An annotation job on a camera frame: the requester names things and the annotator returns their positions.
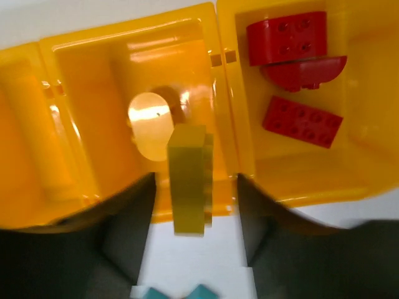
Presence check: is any yellow four-compartment bin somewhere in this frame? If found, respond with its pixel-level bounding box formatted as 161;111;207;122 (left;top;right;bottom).
1;1;398;229

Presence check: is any red rectangular lego brick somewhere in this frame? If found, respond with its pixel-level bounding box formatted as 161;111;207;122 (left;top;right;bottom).
260;55;347;92

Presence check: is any teal square lego brick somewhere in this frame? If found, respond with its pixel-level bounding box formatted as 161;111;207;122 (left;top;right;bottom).
142;287;170;299
185;284;219;299

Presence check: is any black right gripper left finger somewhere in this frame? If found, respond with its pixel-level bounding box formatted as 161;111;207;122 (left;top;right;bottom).
1;173;156;298

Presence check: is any yellow oval lego brick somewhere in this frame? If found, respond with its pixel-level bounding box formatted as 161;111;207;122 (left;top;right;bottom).
128;92;174;162

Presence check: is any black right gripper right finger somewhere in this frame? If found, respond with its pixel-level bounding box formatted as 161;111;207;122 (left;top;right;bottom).
236;174;398;298

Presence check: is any red oval lego brick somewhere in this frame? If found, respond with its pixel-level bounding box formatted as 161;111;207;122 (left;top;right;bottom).
246;11;327;66

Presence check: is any red curved lego brick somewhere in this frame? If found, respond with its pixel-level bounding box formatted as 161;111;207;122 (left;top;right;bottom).
262;96;343;148

